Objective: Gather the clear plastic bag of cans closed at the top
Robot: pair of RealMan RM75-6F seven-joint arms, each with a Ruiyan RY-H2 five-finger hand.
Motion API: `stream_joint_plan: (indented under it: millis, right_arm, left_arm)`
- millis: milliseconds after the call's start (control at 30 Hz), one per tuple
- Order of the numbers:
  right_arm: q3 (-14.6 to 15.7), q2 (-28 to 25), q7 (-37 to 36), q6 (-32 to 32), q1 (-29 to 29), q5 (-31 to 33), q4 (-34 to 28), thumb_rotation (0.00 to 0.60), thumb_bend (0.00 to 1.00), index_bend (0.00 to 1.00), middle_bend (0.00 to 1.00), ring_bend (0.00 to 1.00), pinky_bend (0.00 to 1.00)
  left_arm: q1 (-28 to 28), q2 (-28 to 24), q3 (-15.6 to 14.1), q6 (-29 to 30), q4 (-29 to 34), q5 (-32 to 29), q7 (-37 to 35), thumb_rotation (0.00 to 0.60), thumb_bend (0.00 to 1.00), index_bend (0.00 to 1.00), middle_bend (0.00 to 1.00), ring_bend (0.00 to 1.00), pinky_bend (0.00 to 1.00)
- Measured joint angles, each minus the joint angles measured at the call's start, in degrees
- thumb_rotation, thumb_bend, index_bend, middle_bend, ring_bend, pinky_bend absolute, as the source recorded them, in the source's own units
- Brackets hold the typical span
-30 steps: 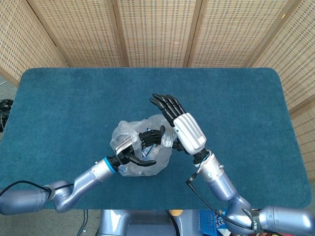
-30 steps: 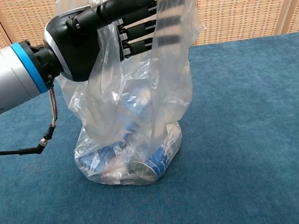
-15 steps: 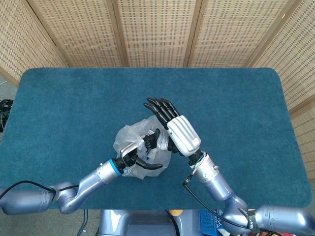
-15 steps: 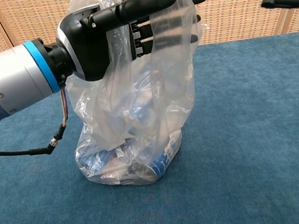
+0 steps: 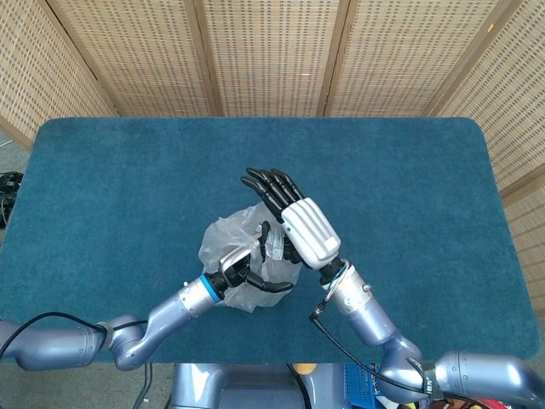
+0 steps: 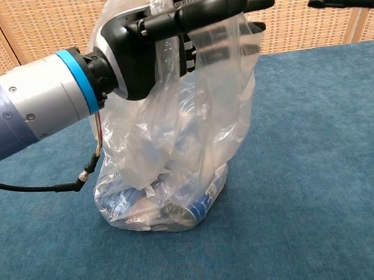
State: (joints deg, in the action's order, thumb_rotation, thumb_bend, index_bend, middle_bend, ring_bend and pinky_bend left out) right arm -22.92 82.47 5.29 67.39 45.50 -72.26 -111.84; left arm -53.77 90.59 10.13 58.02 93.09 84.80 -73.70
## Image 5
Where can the blue plastic basket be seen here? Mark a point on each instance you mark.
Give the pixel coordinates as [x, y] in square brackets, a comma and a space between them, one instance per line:
[357, 383]

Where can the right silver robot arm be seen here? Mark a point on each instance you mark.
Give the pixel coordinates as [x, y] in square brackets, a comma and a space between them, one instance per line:
[366, 315]

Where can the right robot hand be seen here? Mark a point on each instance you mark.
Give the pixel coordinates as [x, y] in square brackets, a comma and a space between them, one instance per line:
[311, 230]

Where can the orange round knob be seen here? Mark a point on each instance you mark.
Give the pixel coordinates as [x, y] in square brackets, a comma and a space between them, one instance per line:
[304, 368]

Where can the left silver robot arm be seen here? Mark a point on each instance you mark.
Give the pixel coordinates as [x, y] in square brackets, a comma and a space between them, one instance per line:
[170, 307]

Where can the blue carpet table mat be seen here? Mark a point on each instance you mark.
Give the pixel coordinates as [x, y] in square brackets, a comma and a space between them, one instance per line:
[255, 149]

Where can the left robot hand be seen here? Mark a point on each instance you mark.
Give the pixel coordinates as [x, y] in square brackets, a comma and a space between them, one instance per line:
[234, 260]

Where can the woven bamboo folding screen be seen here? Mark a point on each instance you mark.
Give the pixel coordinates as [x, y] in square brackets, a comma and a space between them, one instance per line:
[272, 55]

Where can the silver blue robot torso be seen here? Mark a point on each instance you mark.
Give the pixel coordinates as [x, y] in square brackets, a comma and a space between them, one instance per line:
[238, 383]

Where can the black floor equipment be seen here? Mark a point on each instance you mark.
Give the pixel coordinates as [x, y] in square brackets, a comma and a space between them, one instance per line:
[9, 181]

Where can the clear plastic shopping bag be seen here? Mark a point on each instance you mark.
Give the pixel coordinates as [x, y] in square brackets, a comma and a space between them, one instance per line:
[221, 238]

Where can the blue snack packet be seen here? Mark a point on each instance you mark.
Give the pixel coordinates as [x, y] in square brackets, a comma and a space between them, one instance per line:
[376, 383]

